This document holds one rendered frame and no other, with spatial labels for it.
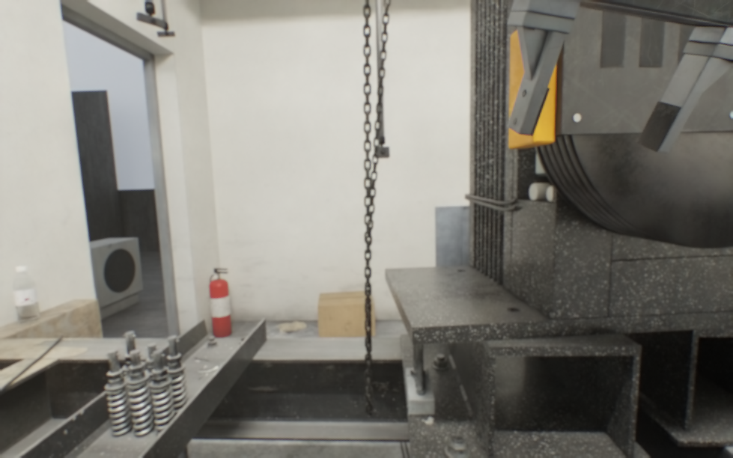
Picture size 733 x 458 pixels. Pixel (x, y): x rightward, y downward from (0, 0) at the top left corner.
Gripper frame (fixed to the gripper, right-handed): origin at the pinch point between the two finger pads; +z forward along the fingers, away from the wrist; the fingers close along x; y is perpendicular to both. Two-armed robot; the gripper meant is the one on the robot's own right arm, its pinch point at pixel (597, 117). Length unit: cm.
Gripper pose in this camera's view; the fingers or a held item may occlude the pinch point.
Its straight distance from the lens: 40.3
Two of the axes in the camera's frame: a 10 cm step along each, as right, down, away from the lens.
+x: 9.9, 0.9, 1.2
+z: -1.3, 8.6, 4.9
